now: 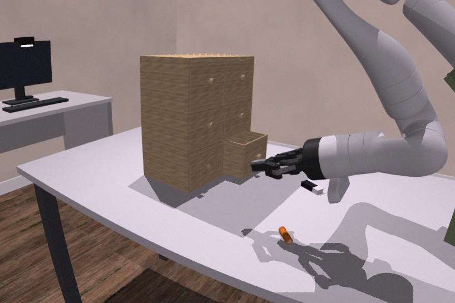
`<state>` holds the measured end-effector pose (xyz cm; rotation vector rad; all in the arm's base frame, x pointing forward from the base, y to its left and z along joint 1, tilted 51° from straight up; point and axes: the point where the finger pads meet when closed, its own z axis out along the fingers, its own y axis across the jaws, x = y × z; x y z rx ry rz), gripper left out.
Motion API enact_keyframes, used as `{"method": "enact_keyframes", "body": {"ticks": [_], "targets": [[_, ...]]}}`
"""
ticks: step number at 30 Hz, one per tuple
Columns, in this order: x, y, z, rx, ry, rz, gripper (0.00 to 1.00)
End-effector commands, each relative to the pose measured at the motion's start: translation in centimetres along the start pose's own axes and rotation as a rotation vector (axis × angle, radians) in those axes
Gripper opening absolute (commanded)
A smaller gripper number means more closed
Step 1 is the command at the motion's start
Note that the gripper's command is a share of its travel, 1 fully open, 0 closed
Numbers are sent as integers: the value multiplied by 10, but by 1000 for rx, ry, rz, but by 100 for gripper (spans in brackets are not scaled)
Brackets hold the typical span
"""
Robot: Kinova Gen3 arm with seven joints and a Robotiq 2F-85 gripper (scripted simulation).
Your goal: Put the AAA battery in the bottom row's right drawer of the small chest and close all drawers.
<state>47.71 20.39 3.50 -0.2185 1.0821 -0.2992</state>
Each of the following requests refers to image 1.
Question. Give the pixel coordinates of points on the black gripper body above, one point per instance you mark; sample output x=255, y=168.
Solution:
x=308, y=162

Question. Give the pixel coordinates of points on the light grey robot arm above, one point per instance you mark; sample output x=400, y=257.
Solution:
x=422, y=150

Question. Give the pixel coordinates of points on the brown wooden drawer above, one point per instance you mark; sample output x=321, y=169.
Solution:
x=236, y=82
x=203, y=158
x=240, y=150
x=237, y=114
x=205, y=124
x=206, y=80

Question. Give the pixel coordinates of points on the orange battery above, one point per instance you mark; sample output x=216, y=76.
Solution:
x=285, y=235

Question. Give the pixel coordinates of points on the brown wooden chest of drawers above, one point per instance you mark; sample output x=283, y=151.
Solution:
x=165, y=116

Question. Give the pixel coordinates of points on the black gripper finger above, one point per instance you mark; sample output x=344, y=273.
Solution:
x=272, y=167
x=298, y=151

